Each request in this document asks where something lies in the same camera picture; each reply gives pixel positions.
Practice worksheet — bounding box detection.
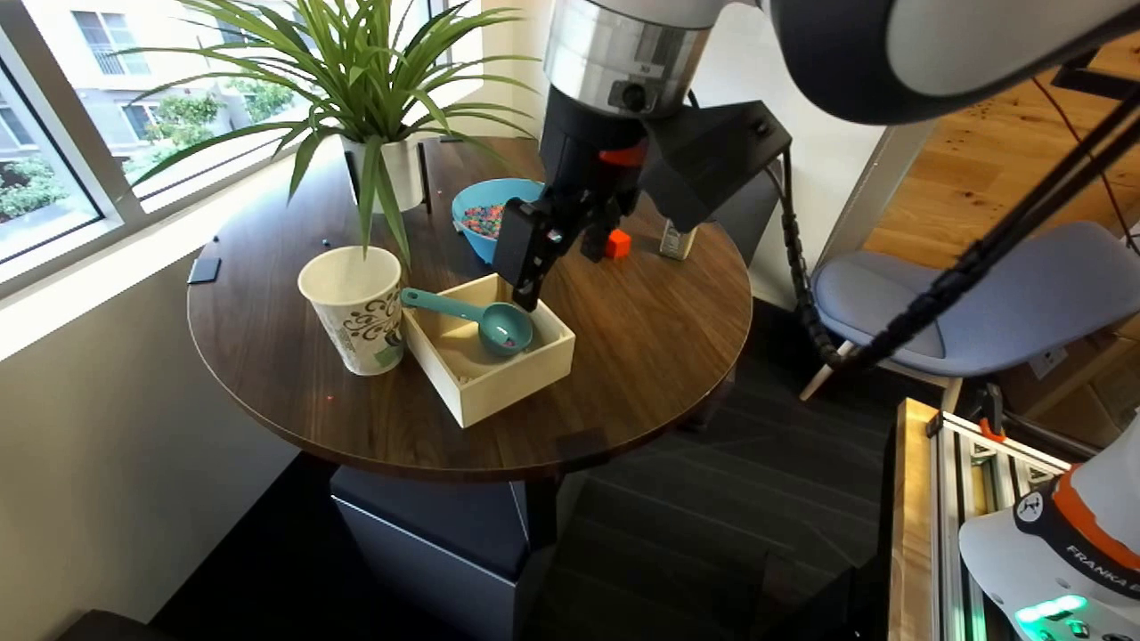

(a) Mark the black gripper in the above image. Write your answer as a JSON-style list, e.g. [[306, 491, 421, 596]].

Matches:
[[488, 84, 655, 317]]

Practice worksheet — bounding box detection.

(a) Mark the blue measuring cup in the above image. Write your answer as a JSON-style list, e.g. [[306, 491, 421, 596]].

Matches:
[[396, 286, 541, 358]]

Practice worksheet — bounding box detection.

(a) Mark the patterned paper coffee cup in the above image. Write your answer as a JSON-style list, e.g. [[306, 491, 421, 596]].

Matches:
[[293, 242, 408, 381]]

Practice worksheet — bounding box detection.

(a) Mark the orange block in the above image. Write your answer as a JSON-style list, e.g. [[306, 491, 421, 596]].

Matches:
[[602, 223, 638, 266]]

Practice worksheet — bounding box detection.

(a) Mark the blue bowl of colourful beads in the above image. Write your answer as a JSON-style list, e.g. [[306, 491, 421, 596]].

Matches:
[[447, 176, 553, 271]]

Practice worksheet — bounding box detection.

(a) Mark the light wooden box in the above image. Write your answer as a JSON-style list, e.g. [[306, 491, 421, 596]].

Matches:
[[400, 271, 580, 432]]

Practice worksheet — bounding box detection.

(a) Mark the white slatted plant pot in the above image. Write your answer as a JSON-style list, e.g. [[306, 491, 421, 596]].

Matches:
[[337, 129, 435, 220]]

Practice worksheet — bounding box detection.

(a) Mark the green spiky houseplant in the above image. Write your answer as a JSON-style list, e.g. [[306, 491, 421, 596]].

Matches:
[[116, 0, 543, 271]]

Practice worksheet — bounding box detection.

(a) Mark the wood and aluminium robot stand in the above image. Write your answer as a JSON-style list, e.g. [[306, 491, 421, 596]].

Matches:
[[882, 396, 1077, 641]]

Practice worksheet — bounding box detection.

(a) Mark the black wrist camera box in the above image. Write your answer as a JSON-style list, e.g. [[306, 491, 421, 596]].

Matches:
[[638, 95, 795, 239]]

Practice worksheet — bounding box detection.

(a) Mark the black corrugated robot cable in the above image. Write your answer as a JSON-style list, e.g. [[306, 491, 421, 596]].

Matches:
[[765, 150, 863, 366]]

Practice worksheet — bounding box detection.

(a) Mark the white robot base orange ring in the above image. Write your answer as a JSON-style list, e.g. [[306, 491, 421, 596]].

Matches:
[[954, 410, 1140, 641]]

